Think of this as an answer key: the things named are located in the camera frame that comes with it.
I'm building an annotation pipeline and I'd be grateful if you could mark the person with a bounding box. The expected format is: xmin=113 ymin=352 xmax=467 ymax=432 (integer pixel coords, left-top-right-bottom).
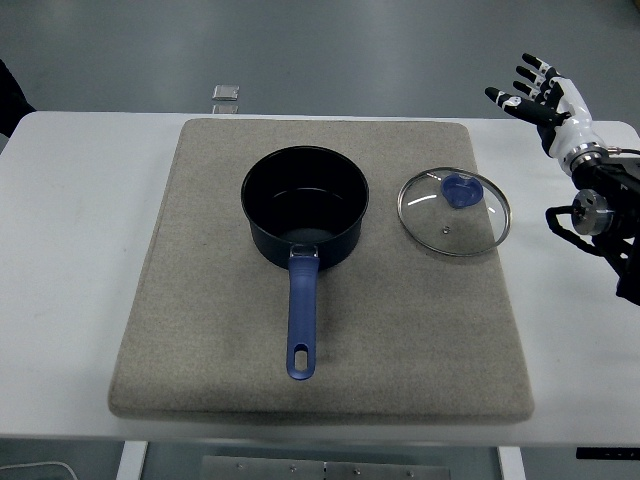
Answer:
xmin=0 ymin=58 xmax=37 ymax=139

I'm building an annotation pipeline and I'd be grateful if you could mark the dark blue pot blue handle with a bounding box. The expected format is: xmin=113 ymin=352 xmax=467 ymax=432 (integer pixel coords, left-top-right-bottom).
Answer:
xmin=241 ymin=145 xmax=371 ymax=381

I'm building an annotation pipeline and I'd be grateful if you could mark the white cable on floor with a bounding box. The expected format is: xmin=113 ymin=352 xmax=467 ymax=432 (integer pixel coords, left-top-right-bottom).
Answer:
xmin=0 ymin=460 xmax=76 ymax=480

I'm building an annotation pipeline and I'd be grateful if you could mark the grey metal plate with screws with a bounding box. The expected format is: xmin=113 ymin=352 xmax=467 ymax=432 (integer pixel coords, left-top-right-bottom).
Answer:
xmin=201 ymin=454 xmax=451 ymax=480

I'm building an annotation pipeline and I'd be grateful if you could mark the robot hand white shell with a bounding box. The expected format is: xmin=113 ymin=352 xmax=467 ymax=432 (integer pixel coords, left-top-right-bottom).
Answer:
xmin=483 ymin=52 xmax=596 ymax=161

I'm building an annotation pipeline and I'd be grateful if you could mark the grey-beige fabric mat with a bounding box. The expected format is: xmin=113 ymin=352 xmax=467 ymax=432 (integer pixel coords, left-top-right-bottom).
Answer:
xmin=108 ymin=117 xmax=535 ymax=426

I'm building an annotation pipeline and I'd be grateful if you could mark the glass pot lid blue knob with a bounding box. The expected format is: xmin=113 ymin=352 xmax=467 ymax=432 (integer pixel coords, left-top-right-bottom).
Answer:
xmin=397 ymin=167 xmax=513 ymax=259

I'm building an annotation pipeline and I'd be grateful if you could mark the white table leg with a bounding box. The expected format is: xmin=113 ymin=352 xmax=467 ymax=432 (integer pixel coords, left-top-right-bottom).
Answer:
xmin=115 ymin=442 xmax=150 ymax=480
xmin=497 ymin=446 xmax=526 ymax=480

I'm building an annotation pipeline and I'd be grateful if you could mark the black control box under table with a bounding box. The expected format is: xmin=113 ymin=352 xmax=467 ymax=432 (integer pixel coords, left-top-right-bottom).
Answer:
xmin=575 ymin=447 xmax=640 ymax=461

